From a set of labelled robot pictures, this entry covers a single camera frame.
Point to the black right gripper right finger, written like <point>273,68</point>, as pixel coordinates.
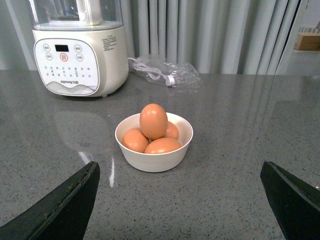
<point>294,203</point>

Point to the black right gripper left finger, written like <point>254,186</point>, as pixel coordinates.
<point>63,214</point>

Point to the white ceramic bowl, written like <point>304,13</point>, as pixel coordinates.
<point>155,163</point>

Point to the brown egg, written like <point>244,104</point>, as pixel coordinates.
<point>172,131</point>
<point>162,146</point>
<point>153,121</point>
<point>135,140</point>

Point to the white soy milk maker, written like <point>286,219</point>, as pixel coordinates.
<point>80,46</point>

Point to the cardboard box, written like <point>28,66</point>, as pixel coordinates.
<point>307,41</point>

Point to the brown egg front in bowl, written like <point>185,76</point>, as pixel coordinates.
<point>162,146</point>

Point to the clear plastic bag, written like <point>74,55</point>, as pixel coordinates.
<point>156,70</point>

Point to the brown egg back in bowl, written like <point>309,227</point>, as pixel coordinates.
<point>172,131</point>

